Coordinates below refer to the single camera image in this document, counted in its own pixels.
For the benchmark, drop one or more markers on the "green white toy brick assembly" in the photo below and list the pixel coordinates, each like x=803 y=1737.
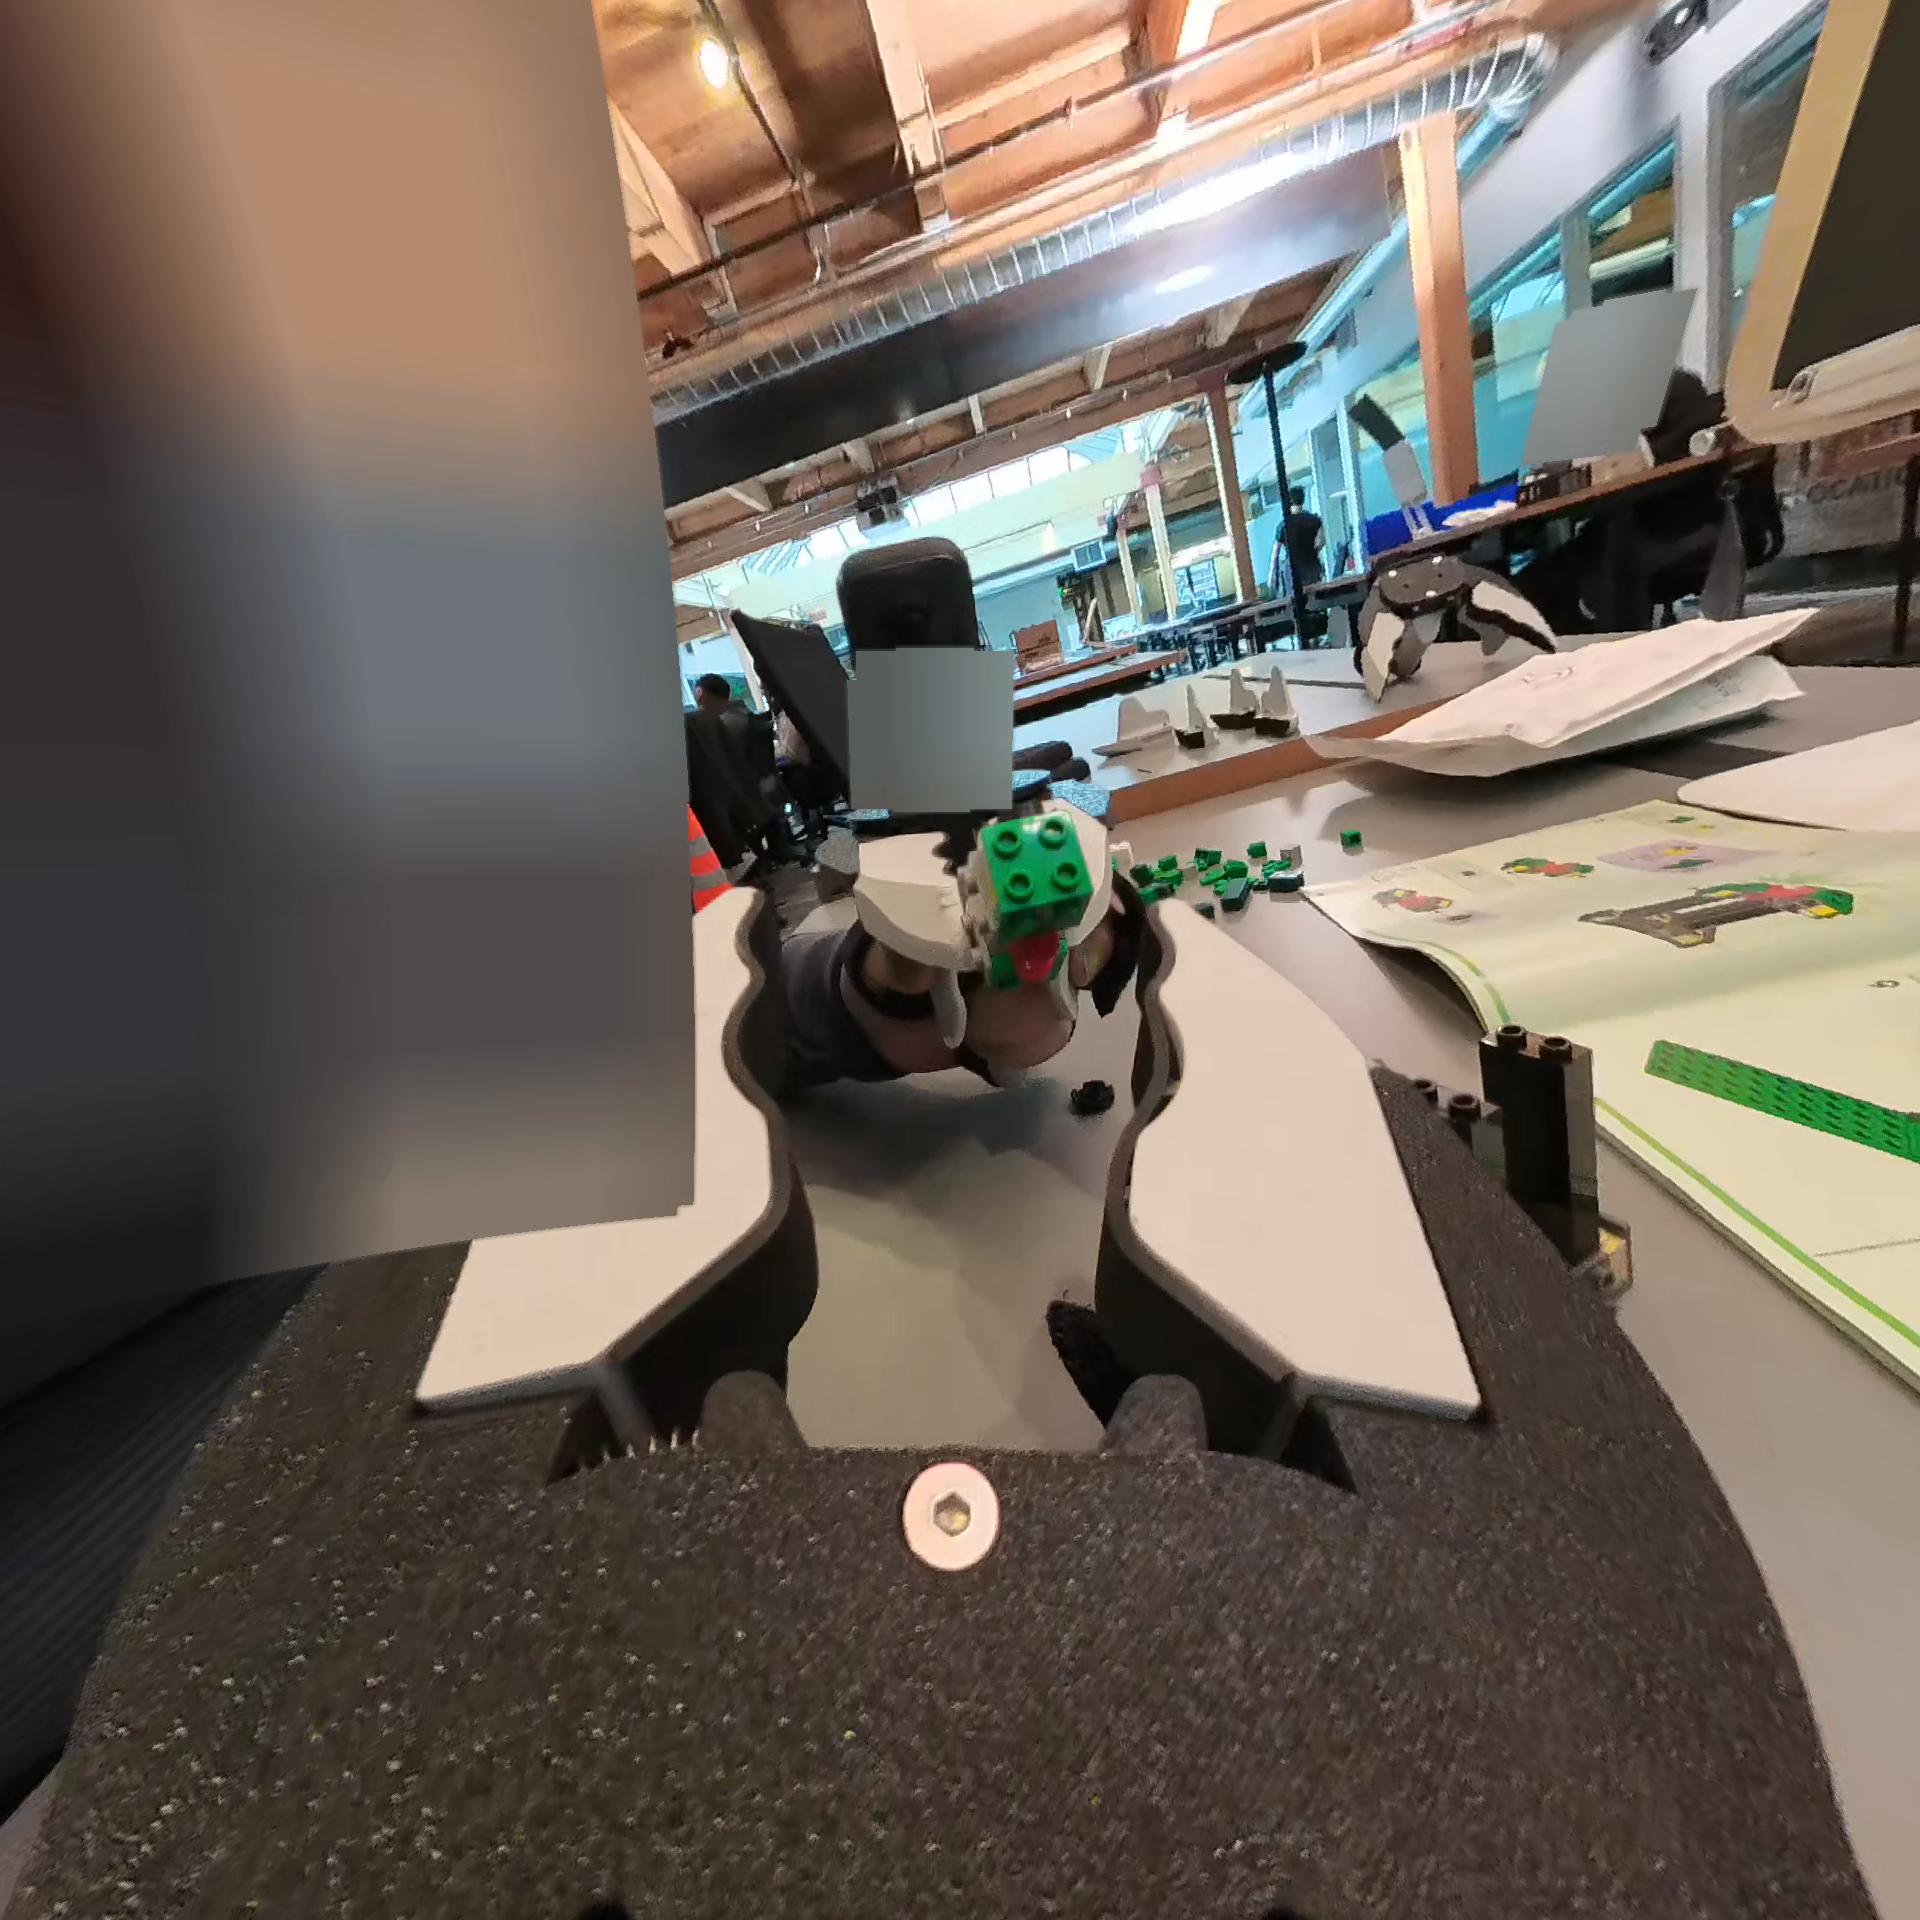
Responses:
x=1036 y=879

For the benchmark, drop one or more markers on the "grey desk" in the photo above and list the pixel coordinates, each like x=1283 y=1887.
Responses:
x=1769 y=1500

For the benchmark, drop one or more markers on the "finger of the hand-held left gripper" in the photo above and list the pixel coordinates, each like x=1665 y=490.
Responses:
x=908 y=902
x=1098 y=879

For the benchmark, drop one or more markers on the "black pole stand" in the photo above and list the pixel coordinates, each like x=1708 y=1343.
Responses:
x=1276 y=435

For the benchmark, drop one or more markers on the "ceiling lamp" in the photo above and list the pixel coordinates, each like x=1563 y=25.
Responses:
x=714 y=59

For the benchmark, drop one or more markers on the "black ventilation duct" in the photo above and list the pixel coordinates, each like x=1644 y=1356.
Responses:
x=975 y=352

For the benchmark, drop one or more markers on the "person's left forearm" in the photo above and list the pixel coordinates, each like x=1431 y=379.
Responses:
x=810 y=1014

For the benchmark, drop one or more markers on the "brick instruction booklet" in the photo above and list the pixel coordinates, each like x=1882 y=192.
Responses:
x=1723 y=990

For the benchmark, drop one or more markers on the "white paper bag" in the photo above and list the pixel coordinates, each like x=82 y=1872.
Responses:
x=1588 y=691

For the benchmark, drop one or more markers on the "white paper sheet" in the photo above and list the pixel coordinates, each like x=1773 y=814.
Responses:
x=1815 y=787

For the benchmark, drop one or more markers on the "grey table with wood edge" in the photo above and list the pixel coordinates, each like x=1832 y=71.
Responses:
x=1058 y=732

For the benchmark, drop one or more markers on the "pile of green bricks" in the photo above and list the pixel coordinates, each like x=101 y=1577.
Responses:
x=1223 y=873

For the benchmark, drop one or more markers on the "beige framed monitor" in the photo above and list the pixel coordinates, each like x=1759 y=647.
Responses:
x=1845 y=224

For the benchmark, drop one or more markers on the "silver ventilation duct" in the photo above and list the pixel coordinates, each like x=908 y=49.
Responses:
x=1200 y=194

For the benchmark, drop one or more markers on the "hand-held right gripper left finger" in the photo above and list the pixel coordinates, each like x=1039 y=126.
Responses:
x=599 y=1298

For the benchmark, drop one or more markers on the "spare black gripper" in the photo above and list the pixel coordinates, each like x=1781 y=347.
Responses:
x=1425 y=592

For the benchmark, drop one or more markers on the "black angled panel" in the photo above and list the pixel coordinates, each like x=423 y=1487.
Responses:
x=795 y=705

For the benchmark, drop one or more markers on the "black toy brick assembly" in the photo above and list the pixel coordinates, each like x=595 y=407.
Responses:
x=1530 y=1108

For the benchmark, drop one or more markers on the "person's left hand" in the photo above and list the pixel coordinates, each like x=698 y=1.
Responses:
x=1027 y=1039

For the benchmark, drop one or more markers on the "wooden post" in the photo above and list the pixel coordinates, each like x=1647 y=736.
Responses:
x=1440 y=300

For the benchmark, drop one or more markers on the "orange traffic cone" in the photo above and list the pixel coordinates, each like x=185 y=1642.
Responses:
x=709 y=866

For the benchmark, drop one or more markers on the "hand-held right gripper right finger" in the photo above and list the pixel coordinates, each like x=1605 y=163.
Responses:
x=1276 y=1200

